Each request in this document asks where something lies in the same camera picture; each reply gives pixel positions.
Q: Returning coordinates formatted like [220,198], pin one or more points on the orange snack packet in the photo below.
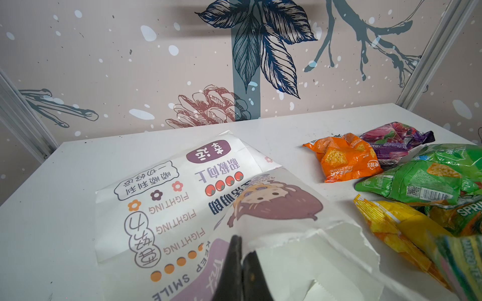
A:
[345,158]

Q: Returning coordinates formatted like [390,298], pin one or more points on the purple candy packet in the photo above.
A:
[392,142]

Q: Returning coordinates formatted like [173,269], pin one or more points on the green chips bag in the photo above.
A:
[441,175]

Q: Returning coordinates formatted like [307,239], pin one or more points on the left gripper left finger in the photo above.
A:
[230,284]

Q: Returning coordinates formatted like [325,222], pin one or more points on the white printed paper bag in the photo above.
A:
[163,233]

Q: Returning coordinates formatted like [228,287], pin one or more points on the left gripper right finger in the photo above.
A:
[253,280]

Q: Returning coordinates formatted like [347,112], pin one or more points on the yellow snack packet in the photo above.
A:
[407,231]

